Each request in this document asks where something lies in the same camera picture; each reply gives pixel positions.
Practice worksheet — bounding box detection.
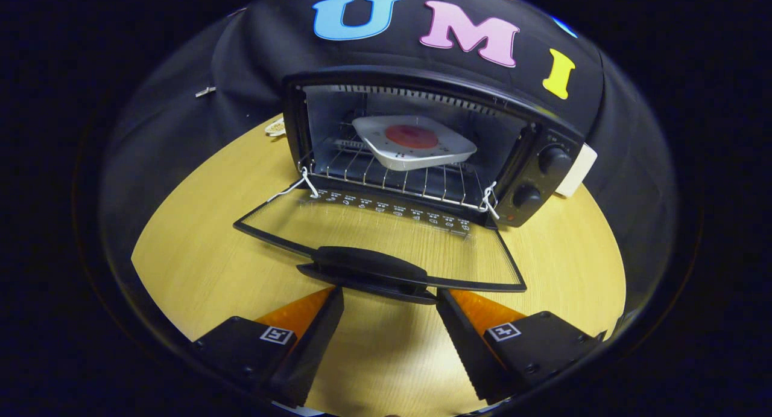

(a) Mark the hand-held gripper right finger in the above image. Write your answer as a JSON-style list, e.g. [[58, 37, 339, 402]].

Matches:
[[435, 288, 607, 406]]

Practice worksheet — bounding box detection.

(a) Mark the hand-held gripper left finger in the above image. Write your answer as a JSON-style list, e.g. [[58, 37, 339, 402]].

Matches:
[[192, 286, 346, 409]]

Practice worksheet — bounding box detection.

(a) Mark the white square plate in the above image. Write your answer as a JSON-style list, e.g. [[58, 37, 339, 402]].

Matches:
[[352, 115, 478, 171]]

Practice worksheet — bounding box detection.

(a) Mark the round pink ham slice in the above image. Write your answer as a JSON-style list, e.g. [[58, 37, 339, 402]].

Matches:
[[385, 124, 439, 150]]

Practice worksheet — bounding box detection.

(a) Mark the black toaster oven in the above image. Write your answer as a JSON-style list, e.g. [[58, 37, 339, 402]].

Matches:
[[233, 66, 586, 305]]

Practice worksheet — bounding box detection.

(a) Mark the white bread toaster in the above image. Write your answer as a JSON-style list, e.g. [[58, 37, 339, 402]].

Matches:
[[555, 143, 598, 199]]

